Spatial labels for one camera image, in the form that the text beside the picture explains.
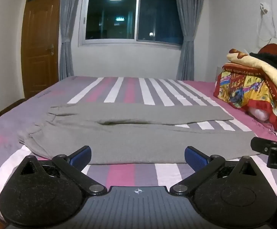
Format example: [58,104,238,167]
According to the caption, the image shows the colourful printed blanket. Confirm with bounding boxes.
[212,63,277,134]

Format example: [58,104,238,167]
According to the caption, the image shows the black cloth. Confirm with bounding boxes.
[249,52,277,74]

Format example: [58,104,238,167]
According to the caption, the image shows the brown wooden door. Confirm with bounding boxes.
[21,0,62,100]

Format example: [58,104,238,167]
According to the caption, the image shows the cream printed blanket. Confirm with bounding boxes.
[226,48,277,99]

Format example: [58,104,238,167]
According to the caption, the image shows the white wall socket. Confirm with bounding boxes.
[259,2,272,15]

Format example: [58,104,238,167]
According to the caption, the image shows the grey curtain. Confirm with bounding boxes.
[173,0,207,81]
[58,0,89,81]

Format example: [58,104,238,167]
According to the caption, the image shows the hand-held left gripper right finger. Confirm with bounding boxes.
[169,145,258,196]

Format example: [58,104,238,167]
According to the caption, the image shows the wooden bed frame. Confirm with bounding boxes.
[0,98,26,127]

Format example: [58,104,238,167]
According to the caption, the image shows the red-brown headboard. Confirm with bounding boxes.
[258,43,277,58]

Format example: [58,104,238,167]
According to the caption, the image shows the grey pants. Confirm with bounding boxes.
[18,102,263,165]

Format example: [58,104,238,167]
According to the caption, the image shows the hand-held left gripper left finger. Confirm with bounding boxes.
[19,145,107,196]

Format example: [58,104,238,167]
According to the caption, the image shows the striped bed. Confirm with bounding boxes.
[0,76,277,223]

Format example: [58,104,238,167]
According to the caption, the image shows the white cable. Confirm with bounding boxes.
[257,0,277,42]

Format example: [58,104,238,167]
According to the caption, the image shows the sliding glass window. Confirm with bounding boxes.
[78,0,185,50]

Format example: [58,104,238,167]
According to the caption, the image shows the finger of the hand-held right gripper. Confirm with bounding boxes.
[250,137,277,158]

